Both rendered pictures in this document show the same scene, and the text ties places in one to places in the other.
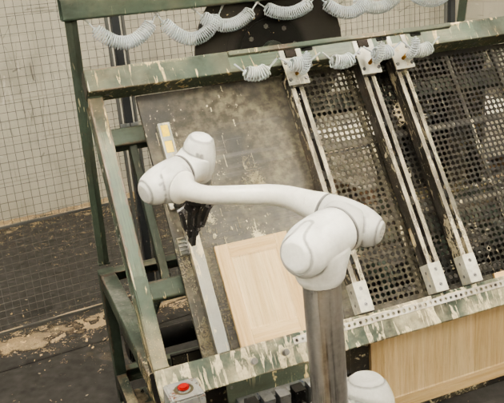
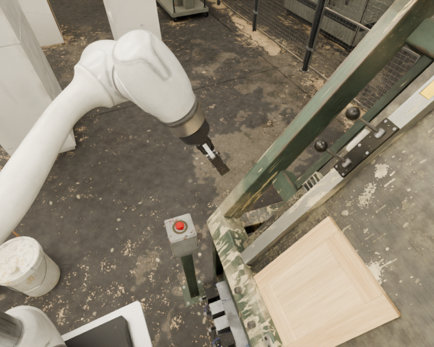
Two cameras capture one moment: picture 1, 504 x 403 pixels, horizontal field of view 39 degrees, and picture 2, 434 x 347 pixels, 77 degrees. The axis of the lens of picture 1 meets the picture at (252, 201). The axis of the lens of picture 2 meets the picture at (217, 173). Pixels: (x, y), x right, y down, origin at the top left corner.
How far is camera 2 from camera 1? 2.29 m
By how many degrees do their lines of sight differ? 76
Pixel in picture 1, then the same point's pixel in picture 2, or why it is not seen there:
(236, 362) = (236, 272)
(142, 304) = (250, 174)
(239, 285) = (300, 260)
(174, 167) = (91, 55)
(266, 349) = (251, 302)
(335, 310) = not seen: outside the picture
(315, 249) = not seen: outside the picture
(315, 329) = not seen: outside the picture
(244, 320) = (273, 274)
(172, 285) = (288, 193)
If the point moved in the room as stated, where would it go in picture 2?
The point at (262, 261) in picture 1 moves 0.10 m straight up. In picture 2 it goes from (337, 284) to (349, 272)
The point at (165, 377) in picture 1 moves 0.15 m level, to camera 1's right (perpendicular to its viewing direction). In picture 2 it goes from (217, 216) to (217, 246)
